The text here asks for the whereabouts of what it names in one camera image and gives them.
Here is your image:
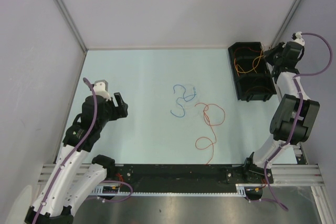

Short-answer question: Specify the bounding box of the red cable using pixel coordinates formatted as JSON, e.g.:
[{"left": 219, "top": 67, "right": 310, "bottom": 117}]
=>
[{"left": 194, "top": 102, "right": 226, "bottom": 165}]

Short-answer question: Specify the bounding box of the dark brown cable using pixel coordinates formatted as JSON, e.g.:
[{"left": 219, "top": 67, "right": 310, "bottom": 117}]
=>
[{"left": 245, "top": 77, "right": 272, "bottom": 96}]

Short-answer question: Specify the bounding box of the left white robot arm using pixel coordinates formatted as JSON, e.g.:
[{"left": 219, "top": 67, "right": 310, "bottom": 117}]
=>
[{"left": 24, "top": 91, "right": 128, "bottom": 223}]

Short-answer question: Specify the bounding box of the right aluminium frame post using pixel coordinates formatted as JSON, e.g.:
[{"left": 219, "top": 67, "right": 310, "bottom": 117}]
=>
[{"left": 269, "top": 0, "right": 303, "bottom": 48}]

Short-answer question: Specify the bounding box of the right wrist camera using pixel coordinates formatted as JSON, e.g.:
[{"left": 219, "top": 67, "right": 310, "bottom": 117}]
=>
[{"left": 292, "top": 31, "right": 305, "bottom": 46}]

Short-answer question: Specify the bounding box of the orange cable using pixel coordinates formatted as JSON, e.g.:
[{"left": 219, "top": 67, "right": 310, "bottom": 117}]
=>
[{"left": 235, "top": 48, "right": 266, "bottom": 75}]

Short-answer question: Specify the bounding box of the white slotted cable duct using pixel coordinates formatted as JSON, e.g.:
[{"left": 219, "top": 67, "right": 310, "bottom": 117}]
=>
[{"left": 90, "top": 183, "right": 253, "bottom": 198}]

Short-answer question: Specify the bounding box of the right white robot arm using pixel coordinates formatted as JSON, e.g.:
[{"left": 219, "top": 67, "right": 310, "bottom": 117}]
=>
[{"left": 242, "top": 38, "right": 320, "bottom": 183}]

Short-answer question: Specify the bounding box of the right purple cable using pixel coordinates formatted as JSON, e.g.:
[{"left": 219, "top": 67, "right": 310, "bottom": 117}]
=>
[{"left": 262, "top": 32, "right": 333, "bottom": 211}]

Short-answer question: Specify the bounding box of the aluminium frame post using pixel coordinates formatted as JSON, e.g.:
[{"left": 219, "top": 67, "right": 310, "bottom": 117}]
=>
[
  {"left": 269, "top": 0, "right": 303, "bottom": 48},
  {"left": 53, "top": 0, "right": 88, "bottom": 54}
]

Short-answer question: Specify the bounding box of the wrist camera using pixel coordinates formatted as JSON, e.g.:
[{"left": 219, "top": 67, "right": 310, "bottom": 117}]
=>
[
  {"left": 292, "top": 31, "right": 305, "bottom": 46},
  {"left": 93, "top": 80, "right": 112, "bottom": 101}
]

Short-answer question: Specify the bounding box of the black compartment bin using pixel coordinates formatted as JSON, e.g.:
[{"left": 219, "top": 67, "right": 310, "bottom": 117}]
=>
[{"left": 228, "top": 42, "right": 276, "bottom": 102}]

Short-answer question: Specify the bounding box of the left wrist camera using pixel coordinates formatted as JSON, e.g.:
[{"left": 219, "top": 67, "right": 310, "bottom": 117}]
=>
[{"left": 93, "top": 80, "right": 112, "bottom": 101}]

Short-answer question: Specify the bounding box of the white translucent cable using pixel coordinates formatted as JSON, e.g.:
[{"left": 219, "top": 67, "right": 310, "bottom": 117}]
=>
[{"left": 181, "top": 84, "right": 204, "bottom": 117}]

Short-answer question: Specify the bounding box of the left aluminium frame post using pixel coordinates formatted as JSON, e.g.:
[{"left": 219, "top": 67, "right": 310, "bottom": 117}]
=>
[{"left": 53, "top": 0, "right": 88, "bottom": 54}]

